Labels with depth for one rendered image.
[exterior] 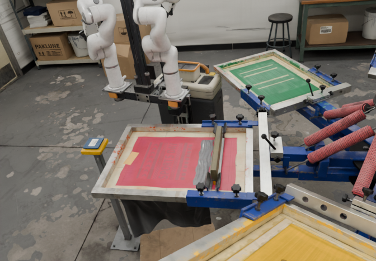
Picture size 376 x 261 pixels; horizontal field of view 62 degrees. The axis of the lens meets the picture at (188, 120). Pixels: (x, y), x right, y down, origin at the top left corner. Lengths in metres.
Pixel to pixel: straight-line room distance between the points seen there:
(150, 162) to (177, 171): 0.17
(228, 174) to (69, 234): 1.66
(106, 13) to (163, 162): 0.88
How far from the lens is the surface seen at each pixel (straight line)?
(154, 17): 1.63
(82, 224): 2.92
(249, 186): 1.53
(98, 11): 1.87
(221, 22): 5.33
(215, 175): 1.53
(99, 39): 1.97
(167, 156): 1.78
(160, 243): 2.57
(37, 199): 3.34
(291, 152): 1.64
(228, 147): 1.79
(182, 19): 5.40
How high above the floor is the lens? 2.11
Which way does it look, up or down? 34 degrees down
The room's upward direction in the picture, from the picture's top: 8 degrees counter-clockwise
